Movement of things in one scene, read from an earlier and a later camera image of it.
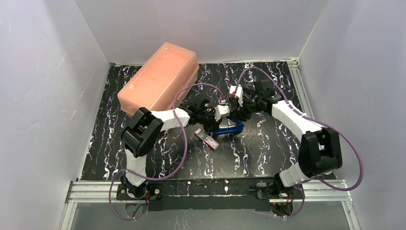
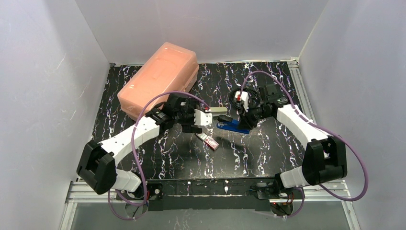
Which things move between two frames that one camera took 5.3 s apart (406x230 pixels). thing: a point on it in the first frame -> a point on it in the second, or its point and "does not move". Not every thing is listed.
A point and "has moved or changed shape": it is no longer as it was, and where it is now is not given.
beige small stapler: (226, 122) has moved or changed shape
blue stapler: (227, 125) has moved or changed shape
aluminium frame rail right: (301, 86) does not move
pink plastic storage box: (160, 83) does not move
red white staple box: (208, 141) does not move
